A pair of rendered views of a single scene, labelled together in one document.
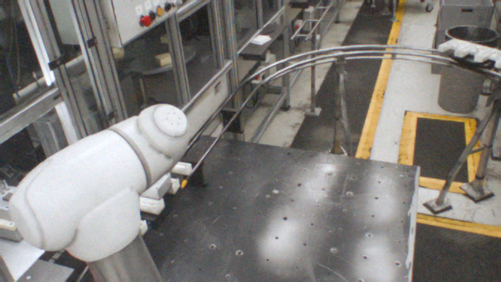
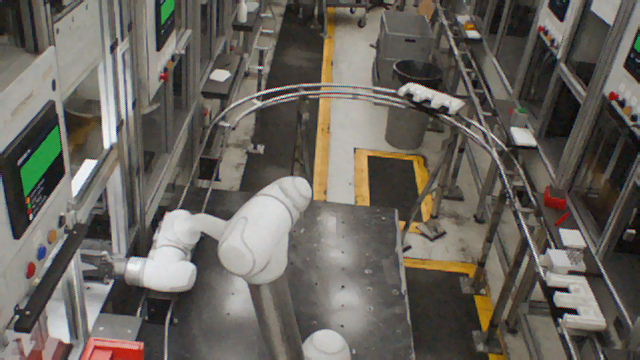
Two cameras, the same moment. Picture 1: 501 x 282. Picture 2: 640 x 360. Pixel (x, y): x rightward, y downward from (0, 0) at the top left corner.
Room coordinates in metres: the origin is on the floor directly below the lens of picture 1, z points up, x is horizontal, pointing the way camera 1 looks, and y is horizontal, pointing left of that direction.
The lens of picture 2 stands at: (-0.59, 0.67, 2.40)
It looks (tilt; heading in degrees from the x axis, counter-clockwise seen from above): 33 degrees down; 335
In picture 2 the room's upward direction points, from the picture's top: 8 degrees clockwise
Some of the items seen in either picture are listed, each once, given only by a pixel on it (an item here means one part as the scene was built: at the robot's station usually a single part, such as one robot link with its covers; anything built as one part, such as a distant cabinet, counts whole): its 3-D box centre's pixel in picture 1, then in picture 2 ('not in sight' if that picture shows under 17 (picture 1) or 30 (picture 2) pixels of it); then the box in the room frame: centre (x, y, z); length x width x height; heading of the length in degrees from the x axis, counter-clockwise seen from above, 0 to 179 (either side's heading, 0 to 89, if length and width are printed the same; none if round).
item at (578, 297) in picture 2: not in sight; (568, 295); (0.67, -1.01, 0.84); 0.37 x 0.14 x 0.10; 157
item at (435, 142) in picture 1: (439, 147); (393, 187); (2.58, -1.37, 0.01); 1.00 x 0.55 x 0.01; 157
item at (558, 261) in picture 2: not in sight; (566, 259); (0.77, -1.05, 0.92); 0.13 x 0.10 x 0.09; 67
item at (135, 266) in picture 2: not in sight; (137, 271); (0.98, 0.53, 1.00); 0.09 x 0.06 x 0.09; 157
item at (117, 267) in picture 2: not in sight; (113, 269); (1.01, 0.60, 1.00); 0.09 x 0.07 x 0.08; 67
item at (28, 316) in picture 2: not in sight; (52, 269); (0.63, 0.75, 1.37); 0.36 x 0.04 x 0.04; 157
